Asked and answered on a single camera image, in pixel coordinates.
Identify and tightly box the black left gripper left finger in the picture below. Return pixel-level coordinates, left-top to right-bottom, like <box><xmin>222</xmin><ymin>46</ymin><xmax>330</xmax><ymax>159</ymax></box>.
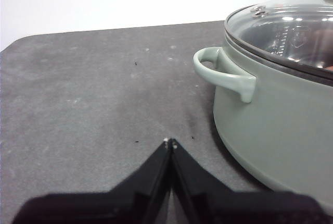
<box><xmin>11</xmin><ymin>138</ymin><xmax>173</xmax><ymax>224</ymax></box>

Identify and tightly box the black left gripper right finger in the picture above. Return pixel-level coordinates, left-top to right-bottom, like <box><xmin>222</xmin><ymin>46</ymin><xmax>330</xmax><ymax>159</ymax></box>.
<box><xmin>170</xmin><ymin>138</ymin><xmax>329</xmax><ymax>224</ymax></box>

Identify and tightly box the glass lid with green knob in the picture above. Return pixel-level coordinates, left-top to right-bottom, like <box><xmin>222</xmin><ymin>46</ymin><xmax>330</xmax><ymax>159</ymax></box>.
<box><xmin>225</xmin><ymin>0</ymin><xmax>333</xmax><ymax>79</ymax></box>

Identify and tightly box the sage green electric cooking pot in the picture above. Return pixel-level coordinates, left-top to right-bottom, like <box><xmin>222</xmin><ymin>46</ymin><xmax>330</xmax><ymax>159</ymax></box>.
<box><xmin>193</xmin><ymin>13</ymin><xmax>333</xmax><ymax>207</ymax></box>

